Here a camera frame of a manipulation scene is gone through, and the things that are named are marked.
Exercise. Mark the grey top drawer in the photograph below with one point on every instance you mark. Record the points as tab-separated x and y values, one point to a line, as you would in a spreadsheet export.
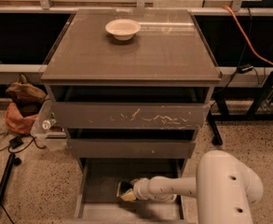
125	116

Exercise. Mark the green and yellow sponge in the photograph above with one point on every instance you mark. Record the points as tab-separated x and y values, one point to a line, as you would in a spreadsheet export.
123	187

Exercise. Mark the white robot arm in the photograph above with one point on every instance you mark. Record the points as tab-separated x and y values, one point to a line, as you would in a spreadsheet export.
223	186

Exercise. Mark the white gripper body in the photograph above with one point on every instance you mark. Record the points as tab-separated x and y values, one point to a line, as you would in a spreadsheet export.
140	188

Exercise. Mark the black stand leg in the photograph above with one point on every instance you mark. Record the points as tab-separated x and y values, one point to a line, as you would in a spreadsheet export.
11	162

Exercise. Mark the clear plastic bin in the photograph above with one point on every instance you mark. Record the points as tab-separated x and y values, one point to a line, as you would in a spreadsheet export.
55	138

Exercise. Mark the grey drawer cabinet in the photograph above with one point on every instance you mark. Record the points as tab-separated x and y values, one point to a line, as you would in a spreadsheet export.
166	62

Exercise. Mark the black table frame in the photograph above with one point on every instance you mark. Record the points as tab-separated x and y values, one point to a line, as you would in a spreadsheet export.
264	97

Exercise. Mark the black power adapter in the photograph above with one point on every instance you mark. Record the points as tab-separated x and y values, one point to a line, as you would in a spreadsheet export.
242	69

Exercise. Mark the grey middle drawer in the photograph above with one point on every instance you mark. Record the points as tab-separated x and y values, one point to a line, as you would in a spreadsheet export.
131	149

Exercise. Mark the clear plastic bottle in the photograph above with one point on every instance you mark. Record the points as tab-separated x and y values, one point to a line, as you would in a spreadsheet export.
48	124

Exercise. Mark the orange cloth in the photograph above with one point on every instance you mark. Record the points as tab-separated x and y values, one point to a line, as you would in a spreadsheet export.
16	122

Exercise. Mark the white bowl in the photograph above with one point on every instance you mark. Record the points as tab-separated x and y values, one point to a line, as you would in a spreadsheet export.
123	29

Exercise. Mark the small black floor adapter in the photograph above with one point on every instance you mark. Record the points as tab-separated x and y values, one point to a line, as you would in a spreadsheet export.
15	142

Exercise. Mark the grey open bottom drawer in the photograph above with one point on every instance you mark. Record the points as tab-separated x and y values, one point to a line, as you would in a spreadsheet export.
97	202

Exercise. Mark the brown cloth bag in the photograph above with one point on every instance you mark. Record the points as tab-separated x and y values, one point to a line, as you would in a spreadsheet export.
27	97

